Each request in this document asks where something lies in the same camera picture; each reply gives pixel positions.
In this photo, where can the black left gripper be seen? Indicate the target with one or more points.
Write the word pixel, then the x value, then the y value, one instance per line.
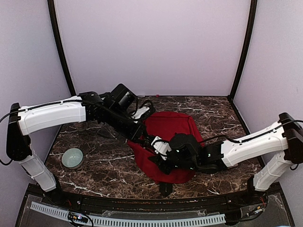
pixel 134 135

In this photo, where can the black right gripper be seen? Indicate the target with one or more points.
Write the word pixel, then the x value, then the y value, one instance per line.
pixel 157 159

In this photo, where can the red student backpack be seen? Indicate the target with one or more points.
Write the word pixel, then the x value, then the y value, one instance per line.
pixel 170 126

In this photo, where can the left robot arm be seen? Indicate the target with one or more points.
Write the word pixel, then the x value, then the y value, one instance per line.
pixel 118 108

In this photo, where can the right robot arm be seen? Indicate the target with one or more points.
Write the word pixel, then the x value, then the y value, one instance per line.
pixel 284 138

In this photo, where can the white floral ceramic mug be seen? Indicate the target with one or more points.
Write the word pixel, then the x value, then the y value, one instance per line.
pixel 81 126

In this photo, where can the teal ceramic bowl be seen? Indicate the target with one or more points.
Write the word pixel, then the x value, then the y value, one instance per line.
pixel 72 158

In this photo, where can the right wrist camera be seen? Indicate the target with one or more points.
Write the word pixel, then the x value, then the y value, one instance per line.
pixel 161 146

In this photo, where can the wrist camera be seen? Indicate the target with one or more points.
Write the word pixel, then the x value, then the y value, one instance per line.
pixel 161 146
pixel 144 111

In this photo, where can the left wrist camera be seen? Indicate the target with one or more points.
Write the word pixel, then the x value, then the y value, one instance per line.
pixel 144 111

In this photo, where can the white slotted cable duct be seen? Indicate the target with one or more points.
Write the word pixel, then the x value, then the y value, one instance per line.
pixel 129 219

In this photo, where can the black front rail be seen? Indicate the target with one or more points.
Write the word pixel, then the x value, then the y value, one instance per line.
pixel 217 203

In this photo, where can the left black frame post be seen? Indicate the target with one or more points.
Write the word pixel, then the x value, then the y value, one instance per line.
pixel 59 46

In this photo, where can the black frame post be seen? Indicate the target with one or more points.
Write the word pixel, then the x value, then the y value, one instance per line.
pixel 245 49
pixel 59 46

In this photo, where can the right black frame post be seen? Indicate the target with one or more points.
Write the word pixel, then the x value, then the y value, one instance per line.
pixel 245 49

